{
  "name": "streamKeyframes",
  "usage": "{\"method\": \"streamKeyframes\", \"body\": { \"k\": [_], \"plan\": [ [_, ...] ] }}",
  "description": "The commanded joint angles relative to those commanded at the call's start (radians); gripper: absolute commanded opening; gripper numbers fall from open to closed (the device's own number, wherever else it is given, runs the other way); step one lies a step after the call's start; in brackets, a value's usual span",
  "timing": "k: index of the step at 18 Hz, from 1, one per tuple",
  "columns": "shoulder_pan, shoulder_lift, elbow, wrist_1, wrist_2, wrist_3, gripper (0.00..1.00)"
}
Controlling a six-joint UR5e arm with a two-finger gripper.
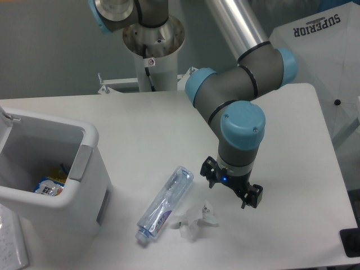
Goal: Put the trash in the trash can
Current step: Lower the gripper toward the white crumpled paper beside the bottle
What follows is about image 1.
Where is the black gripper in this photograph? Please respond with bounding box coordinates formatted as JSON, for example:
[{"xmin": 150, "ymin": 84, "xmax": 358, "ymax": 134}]
[{"xmin": 200, "ymin": 156, "xmax": 263, "ymax": 209}]

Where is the clear plastic wrapper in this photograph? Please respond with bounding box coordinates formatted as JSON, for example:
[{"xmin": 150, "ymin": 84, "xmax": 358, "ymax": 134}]
[{"xmin": 170, "ymin": 200, "xmax": 219, "ymax": 242}]

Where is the clear plastic water bottle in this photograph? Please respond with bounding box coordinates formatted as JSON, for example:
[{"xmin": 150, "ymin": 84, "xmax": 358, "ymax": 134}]
[{"xmin": 136, "ymin": 166, "xmax": 194, "ymax": 246}]

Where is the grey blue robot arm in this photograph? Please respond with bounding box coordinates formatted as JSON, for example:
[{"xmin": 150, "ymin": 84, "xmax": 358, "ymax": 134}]
[{"xmin": 89, "ymin": 1, "xmax": 298, "ymax": 208}]

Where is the white trash can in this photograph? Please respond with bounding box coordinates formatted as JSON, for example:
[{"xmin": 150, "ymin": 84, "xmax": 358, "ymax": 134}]
[{"xmin": 1, "ymin": 107, "xmax": 112, "ymax": 235}]

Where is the black device at table edge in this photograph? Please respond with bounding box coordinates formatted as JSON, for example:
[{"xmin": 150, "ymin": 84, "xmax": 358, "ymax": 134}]
[{"xmin": 340, "ymin": 228, "xmax": 359, "ymax": 258}]

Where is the white superior umbrella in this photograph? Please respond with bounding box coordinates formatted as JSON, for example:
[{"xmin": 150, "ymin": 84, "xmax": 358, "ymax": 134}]
[{"xmin": 270, "ymin": 2, "xmax": 359, "ymax": 151}]

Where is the snack wrapper in bin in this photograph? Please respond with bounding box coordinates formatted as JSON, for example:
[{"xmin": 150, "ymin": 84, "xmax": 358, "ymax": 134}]
[{"xmin": 33, "ymin": 164, "xmax": 70, "ymax": 196}]

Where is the white metal base bracket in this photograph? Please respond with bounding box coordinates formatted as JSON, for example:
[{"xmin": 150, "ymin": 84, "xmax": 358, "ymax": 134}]
[{"xmin": 97, "ymin": 66, "xmax": 198, "ymax": 95}]

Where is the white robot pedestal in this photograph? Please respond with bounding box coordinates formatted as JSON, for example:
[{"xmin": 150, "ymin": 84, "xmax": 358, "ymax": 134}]
[{"xmin": 123, "ymin": 15, "xmax": 185, "ymax": 92}]

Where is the black cable on pedestal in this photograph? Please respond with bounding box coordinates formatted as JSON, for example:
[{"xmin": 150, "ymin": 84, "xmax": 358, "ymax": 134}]
[{"xmin": 142, "ymin": 46, "xmax": 156, "ymax": 92}]

